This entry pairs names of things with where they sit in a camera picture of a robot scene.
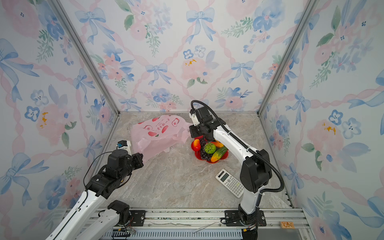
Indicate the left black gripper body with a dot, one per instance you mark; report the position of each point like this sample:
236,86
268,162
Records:
134,163

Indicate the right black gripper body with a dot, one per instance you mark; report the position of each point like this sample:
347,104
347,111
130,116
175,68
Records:
197,131

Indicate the green kiwi half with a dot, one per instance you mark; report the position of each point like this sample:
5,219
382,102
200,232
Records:
210,148

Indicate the pink plastic bag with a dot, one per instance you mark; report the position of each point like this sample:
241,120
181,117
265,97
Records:
157,135

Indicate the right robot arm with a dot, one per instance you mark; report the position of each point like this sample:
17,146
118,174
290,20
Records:
254,175

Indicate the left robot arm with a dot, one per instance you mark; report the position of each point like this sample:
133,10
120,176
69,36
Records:
100,187

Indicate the orange red chili pepper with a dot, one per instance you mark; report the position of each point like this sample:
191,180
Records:
218,144

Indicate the red flower-shaped plate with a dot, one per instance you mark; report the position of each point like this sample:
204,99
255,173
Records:
197,154

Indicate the dark purple grape bunch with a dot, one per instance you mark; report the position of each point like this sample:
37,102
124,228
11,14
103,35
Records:
203,154

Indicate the green yellow cucumber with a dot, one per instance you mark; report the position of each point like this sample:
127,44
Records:
220,153

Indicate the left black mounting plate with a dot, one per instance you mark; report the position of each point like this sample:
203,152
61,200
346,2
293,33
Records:
136,218

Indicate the black mounting plate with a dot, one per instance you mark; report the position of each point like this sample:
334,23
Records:
233,219
136,218

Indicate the white scientific calculator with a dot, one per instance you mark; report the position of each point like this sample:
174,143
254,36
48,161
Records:
230,183

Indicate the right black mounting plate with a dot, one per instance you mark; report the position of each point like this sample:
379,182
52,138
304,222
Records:
233,219

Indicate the small wooden block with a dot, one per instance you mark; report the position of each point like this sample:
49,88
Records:
287,225

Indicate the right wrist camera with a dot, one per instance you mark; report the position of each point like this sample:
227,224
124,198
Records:
194,118

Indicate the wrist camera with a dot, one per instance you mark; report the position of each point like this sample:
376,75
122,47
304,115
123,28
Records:
124,145
194,118

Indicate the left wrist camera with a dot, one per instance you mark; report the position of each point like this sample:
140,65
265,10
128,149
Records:
124,145

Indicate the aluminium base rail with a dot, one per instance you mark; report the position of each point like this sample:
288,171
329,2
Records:
206,224

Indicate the right corner aluminium post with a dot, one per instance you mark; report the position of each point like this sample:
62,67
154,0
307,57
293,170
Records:
291,47

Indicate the corner aluminium post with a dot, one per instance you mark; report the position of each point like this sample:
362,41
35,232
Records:
291,47
81,49

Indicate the left corner aluminium post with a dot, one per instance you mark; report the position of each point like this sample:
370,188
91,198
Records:
81,49

